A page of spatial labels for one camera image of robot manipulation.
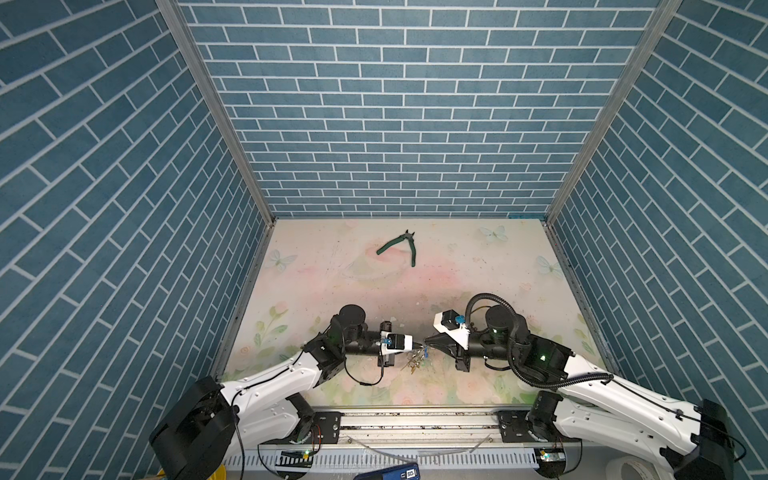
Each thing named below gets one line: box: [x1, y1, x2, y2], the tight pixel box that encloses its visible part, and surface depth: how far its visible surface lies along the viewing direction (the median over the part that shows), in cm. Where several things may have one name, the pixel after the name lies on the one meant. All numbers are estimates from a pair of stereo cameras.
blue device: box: [354, 463, 421, 480], surface depth 66 cm
